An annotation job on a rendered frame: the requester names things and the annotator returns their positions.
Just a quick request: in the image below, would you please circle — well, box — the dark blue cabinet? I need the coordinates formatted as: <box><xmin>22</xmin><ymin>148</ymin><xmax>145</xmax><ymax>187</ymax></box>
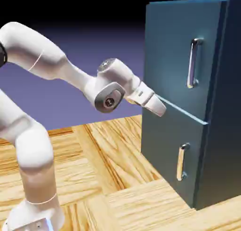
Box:
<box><xmin>141</xmin><ymin>0</ymin><xmax>241</xmax><ymax>211</ymax></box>

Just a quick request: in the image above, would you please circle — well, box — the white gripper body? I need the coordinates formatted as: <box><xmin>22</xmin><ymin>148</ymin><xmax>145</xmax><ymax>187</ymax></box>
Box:
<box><xmin>142</xmin><ymin>94</ymin><xmax>167</xmax><ymax>117</ymax></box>

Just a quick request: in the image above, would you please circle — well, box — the short curved metal handle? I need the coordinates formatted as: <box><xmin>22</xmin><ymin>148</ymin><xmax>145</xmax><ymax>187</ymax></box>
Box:
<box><xmin>176</xmin><ymin>142</ymin><xmax>191</xmax><ymax>182</ymax></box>

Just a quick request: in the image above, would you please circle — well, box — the short blue cabinet door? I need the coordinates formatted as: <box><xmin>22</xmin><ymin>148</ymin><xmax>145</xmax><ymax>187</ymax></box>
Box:
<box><xmin>141</xmin><ymin>104</ymin><xmax>209</xmax><ymax>209</ymax></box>

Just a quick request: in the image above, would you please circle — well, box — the long curved metal handle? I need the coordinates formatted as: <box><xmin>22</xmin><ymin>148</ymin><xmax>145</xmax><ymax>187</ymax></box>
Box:
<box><xmin>186</xmin><ymin>38</ymin><xmax>204</xmax><ymax>89</ymax></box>

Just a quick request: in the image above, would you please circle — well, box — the tall blue cabinet door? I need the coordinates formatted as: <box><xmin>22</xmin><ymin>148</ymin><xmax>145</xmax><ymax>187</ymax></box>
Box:
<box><xmin>142</xmin><ymin>1</ymin><xmax>223</xmax><ymax>122</ymax></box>

